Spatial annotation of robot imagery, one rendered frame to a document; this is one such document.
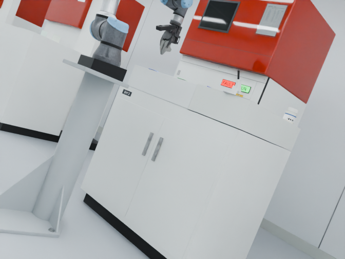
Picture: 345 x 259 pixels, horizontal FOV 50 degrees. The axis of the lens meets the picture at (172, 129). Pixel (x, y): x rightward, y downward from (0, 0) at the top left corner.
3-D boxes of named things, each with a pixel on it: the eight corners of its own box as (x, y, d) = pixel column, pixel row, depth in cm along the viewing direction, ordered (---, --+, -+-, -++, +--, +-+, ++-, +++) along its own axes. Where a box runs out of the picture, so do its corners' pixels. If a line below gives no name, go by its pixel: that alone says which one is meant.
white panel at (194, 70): (165, 102, 300) (184, 55, 298) (246, 133, 246) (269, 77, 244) (163, 100, 298) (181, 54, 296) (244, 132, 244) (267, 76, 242)
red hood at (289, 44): (227, 81, 348) (251, 21, 345) (306, 104, 294) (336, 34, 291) (177, 52, 292) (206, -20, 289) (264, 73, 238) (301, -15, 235)
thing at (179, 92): (136, 89, 242) (145, 69, 241) (197, 113, 205) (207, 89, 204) (126, 85, 235) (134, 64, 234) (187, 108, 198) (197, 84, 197)
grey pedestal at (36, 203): (-21, 230, 157) (48, 50, 153) (-33, 189, 192) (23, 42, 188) (85, 240, 189) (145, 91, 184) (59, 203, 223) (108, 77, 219)
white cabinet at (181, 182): (141, 204, 290) (180, 108, 285) (238, 275, 226) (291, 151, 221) (73, 198, 242) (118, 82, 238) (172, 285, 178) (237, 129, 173)
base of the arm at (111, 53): (101, 60, 181) (107, 41, 180) (86, 56, 192) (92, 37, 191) (125, 69, 192) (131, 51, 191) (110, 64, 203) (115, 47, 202)
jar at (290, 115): (284, 123, 226) (290, 108, 226) (294, 126, 221) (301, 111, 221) (279, 120, 221) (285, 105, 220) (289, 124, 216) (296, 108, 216)
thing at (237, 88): (231, 100, 221) (240, 80, 220) (236, 103, 218) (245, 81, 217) (226, 98, 216) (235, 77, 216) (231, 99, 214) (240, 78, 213)
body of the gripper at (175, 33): (177, 45, 229) (185, 27, 229) (168, 40, 223) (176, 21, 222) (169, 43, 235) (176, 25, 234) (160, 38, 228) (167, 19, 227)
